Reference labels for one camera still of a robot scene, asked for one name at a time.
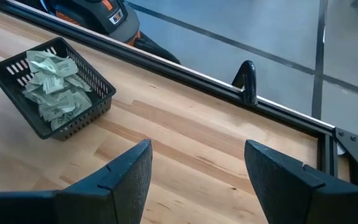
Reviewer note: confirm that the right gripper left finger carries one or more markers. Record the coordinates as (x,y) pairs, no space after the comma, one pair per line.
(120,193)

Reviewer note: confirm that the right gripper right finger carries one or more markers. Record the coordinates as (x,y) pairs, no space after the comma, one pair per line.
(278,193)

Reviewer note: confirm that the black slotted plastic basket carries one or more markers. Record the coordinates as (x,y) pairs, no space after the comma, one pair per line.
(17,99)

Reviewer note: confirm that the black clamp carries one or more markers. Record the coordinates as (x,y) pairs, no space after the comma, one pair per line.
(250,81)

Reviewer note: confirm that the black orange shop vacuum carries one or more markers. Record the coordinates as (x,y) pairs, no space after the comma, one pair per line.
(89,15)

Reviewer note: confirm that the black aluminium table frame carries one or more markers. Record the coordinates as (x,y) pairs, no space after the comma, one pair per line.
(166,70)

